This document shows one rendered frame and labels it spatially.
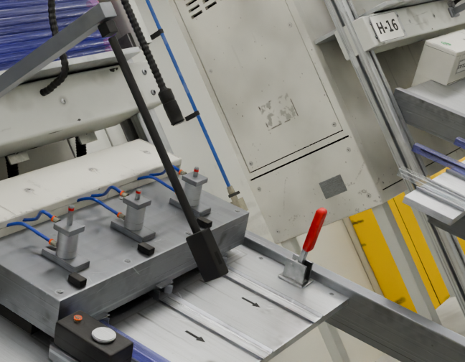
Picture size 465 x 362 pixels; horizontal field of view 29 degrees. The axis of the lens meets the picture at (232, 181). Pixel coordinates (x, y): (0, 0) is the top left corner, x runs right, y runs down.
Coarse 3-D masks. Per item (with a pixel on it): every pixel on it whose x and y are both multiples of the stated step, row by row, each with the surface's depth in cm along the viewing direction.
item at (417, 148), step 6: (414, 144) 132; (420, 144) 133; (414, 150) 132; (420, 150) 132; (426, 150) 131; (432, 150) 132; (426, 156) 131; (432, 156) 131; (438, 156) 130; (444, 156) 131; (438, 162) 131; (444, 162) 130; (450, 162) 130; (456, 162) 129; (450, 168) 130; (456, 168) 129; (462, 168) 129
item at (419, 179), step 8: (400, 168) 122; (400, 176) 122; (408, 176) 122; (416, 176) 121; (424, 176) 122; (416, 184) 121; (424, 184) 121; (432, 184) 120; (440, 184) 121; (440, 192) 120; (448, 192) 119; (456, 192) 119; (456, 200) 119; (464, 200) 118
